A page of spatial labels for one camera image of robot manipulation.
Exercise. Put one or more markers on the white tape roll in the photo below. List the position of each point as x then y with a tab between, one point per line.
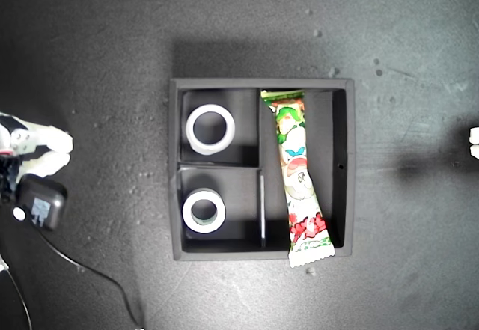
194	139
187	219

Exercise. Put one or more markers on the green printed snack bar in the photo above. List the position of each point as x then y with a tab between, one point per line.
299	180

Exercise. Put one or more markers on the black tray with wells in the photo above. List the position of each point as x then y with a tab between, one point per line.
322	139

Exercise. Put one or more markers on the black camera box with label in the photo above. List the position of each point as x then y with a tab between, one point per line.
56	195

